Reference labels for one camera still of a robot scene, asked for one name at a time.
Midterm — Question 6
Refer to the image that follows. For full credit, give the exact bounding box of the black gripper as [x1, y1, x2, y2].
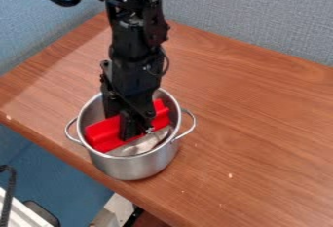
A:
[101, 54, 168, 141]

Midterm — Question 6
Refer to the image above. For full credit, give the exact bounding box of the red block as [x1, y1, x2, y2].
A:
[85, 99, 170, 157]

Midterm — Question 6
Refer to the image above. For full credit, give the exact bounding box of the stainless steel metal pot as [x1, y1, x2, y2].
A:
[65, 89, 197, 180]

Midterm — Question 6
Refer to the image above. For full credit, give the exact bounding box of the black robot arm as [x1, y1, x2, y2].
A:
[50, 0, 169, 140]

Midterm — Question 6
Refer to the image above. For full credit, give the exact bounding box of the white box under table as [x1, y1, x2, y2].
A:
[89, 193, 134, 227]

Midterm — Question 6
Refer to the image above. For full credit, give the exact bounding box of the black cable loop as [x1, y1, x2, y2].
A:
[0, 164, 19, 227]

